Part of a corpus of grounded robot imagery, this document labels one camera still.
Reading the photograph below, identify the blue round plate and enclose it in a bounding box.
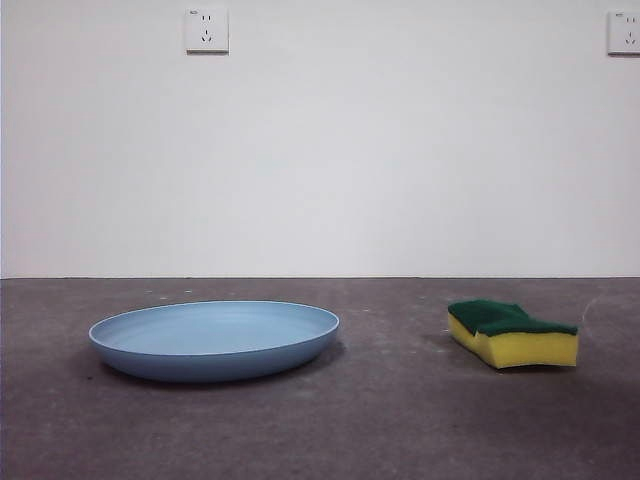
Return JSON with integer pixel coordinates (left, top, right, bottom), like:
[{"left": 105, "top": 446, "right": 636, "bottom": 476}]
[{"left": 88, "top": 299, "right": 342, "bottom": 384}]

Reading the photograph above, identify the yellow sponge with green scourer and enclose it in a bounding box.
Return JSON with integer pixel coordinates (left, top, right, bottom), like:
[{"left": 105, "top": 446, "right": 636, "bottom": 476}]
[{"left": 446, "top": 298, "right": 580, "bottom": 371}]

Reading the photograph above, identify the white wall socket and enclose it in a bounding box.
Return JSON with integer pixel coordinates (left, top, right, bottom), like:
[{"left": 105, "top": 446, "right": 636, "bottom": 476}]
[
  {"left": 186, "top": 6, "right": 231, "bottom": 55},
  {"left": 607, "top": 10, "right": 640, "bottom": 57}
]

